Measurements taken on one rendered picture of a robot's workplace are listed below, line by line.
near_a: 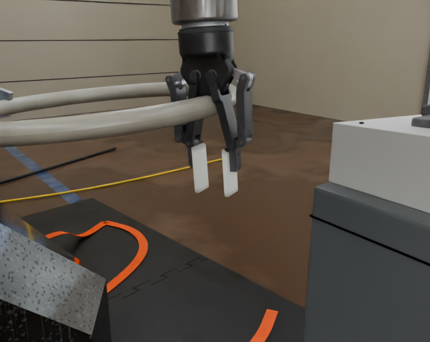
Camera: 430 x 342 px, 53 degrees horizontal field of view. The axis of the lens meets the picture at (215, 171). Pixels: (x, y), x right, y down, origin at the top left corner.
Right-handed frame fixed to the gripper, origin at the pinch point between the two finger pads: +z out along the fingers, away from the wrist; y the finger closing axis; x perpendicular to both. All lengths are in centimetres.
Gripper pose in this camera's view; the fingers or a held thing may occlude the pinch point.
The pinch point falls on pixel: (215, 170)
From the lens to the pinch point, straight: 63.8
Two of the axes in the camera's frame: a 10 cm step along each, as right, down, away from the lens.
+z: 0.6, 9.6, 2.8
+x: -5.1, 2.7, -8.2
